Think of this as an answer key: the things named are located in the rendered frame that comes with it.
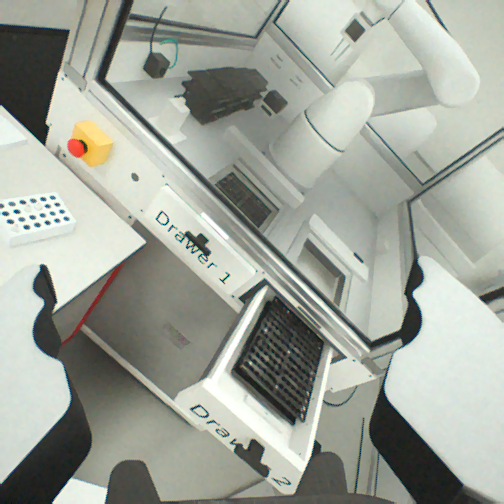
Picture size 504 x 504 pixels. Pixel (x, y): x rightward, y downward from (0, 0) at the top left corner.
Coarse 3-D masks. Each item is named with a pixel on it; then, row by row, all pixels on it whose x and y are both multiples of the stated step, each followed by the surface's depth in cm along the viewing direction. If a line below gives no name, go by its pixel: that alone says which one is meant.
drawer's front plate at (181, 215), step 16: (160, 192) 69; (160, 208) 71; (176, 208) 69; (160, 224) 74; (176, 224) 72; (192, 224) 70; (176, 240) 75; (224, 240) 71; (192, 256) 75; (208, 256) 73; (224, 256) 71; (240, 256) 71; (208, 272) 76; (224, 272) 74; (240, 272) 72; (224, 288) 77
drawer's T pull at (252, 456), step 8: (256, 440) 51; (240, 448) 49; (248, 448) 50; (256, 448) 50; (264, 448) 51; (240, 456) 49; (248, 456) 49; (256, 456) 50; (248, 464) 49; (256, 464) 49; (264, 472) 49
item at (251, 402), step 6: (246, 396) 62; (246, 402) 62; (252, 402) 62; (252, 408) 62; (258, 408) 62; (264, 408) 63; (258, 414) 63; (264, 414) 62; (270, 414) 63; (270, 420) 62; (276, 420) 63; (276, 426) 62; (282, 426) 63; (282, 432) 63
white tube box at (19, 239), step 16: (0, 208) 58; (16, 208) 58; (32, 208) 60; (48, 208) 64; (64, 208) 65; (0, 224) 56; (32, 224) 59; (48, 224) 62; (64, 224) 63; (16, 240) 57; (32, 240) 60
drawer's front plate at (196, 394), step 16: (208, 384) 49; (176, 400) 55; (192, 400) 53; (208, 400) 51; (224, 400) 50; (192, 416) 56; (224, 416) 51; (240, 416) 50; (224, 432) 54; (240, 432) 52; (256, 432) 50; (272, 448) 51; (288, 448) 52; (272, 464) 54; (288, 464) 52; (304, 464) 52; (272, 480) 57
